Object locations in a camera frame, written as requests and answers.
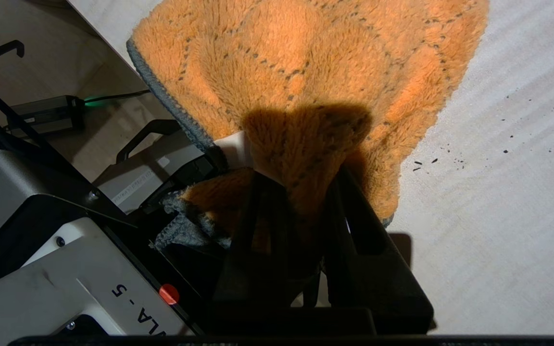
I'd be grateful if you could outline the black power adapter green light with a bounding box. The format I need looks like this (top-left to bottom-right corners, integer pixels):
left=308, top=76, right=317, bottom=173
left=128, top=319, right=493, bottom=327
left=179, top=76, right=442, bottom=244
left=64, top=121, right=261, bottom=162
left=7, top=95, right=86, bottom=137

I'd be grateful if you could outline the thin black adapter cable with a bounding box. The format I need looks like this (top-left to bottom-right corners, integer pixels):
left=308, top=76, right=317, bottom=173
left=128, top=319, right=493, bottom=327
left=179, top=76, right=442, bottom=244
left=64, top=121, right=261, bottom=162
left=84, top=89, right=152, bottom=104

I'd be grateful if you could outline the grey white robot body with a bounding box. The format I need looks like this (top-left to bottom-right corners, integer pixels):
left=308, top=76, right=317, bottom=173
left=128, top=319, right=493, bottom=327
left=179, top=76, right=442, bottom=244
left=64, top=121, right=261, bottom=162
left=0, top=149, right=220, bottom=337

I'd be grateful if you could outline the dark crumbs pile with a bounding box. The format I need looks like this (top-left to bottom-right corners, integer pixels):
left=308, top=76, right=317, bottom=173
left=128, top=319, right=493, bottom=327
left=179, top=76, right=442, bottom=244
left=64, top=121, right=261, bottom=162
left=412, top=96, right=554, bottom=173

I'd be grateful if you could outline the orange cloth with grey edge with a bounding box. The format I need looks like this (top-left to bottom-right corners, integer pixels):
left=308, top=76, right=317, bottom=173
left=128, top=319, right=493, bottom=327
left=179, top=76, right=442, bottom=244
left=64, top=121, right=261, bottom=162
left=127, top=0, right=491, bottom=255

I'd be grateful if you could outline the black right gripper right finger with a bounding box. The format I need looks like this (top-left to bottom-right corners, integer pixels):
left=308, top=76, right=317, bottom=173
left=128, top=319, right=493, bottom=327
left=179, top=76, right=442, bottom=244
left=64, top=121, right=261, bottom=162
left=323, top=166, right=434, bottom=333

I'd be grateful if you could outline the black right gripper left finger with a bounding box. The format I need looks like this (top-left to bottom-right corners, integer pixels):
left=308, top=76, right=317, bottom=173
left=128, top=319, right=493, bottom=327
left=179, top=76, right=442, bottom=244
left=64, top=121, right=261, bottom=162
left=212, top=171, right=299, bottom=310

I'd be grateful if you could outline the grey robot base box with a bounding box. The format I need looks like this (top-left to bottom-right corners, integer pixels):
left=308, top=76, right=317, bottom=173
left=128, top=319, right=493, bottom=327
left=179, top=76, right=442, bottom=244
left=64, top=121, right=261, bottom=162
left=93, top=119, right=215, bottom=214

